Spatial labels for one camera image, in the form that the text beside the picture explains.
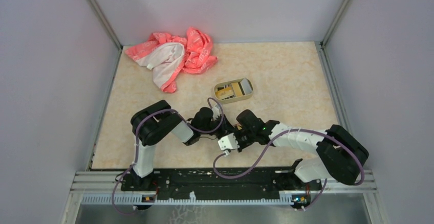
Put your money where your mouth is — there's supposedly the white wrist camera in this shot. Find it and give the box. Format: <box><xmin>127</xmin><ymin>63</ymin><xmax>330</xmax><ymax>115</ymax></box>
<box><xmin>218</xmin><ymin>133</ymin><xmax>240</xmax><ymax>151</ymax></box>
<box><xmin>211</xmin><ymin>104</ymin><xmax>222</xmax><ymax>119</ymax></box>

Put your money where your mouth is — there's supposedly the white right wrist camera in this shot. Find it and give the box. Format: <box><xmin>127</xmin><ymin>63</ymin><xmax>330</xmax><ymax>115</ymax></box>
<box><xmin>218</xmin><ymin>133</ymin><xmax>240</xmax><ymax>151</ymax></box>

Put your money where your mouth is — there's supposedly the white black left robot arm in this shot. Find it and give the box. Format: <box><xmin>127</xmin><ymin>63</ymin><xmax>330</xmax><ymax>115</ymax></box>
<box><xmin>129</xmin><ymin>98</ymin><xmax>235</xmax><ymax>190</ymax></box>

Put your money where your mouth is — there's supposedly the white slotted cable duct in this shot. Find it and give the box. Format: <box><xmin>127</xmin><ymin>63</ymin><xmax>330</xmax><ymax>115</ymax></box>
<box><xmin>81</xmin><ymin>192</ymin><xmax>294</xmax><ymax>206</ymax></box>

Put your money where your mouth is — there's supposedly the beige oval card tray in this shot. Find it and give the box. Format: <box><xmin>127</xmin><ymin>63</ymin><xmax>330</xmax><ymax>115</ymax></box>
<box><xmin>213</xmin><ymin>78</ymin><xmax>254</xmax><ymax>104</ymax></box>

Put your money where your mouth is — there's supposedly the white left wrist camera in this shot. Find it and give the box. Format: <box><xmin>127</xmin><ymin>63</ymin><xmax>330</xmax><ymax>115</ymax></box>
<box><xmin>211</xmin><ymin>104</ymin><xmax>222</xmax><ymax>119</ymax></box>

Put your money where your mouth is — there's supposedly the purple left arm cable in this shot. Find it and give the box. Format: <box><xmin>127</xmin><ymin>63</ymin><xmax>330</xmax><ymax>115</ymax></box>
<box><xmin>112</xmin><ymin>97</ymin><xmax>225</xmax><ymax>216</ymax></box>

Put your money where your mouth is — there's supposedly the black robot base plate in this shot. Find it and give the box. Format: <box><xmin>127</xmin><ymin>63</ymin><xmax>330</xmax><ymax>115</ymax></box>
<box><xmin>121</xmin><ymin>167</ymin><xmax>322</xmax><ymax>200</ymax></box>

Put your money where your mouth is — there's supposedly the pink white crumpled cloth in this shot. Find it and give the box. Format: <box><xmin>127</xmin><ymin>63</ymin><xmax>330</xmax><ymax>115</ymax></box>
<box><xmin>125</xmin><ymin>27</ymin><xmax>218</xmax><ymax>93</ymax></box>

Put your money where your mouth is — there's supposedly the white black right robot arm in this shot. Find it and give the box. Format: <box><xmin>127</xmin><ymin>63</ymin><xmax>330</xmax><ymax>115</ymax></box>
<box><xmin>235</xmin><ymin>109</ymin><xmax>369</xmax><ymax>189</ymax></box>

